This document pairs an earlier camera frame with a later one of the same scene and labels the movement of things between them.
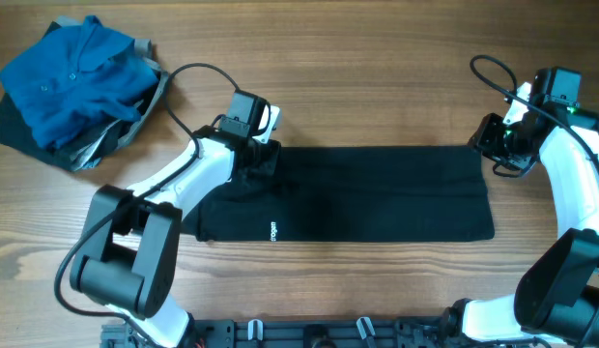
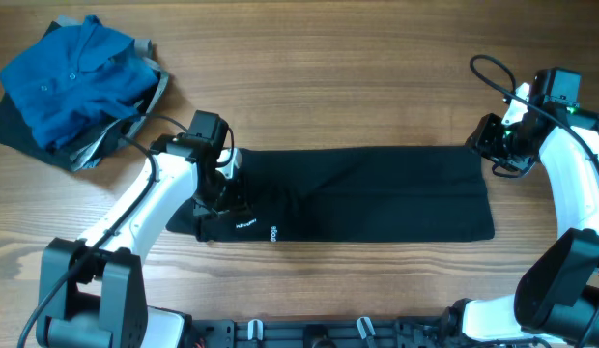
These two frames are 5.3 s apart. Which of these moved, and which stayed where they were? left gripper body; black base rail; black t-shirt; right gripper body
Moved: left gripper body
Stayed: black base rail; right gripper body; black t-shirt
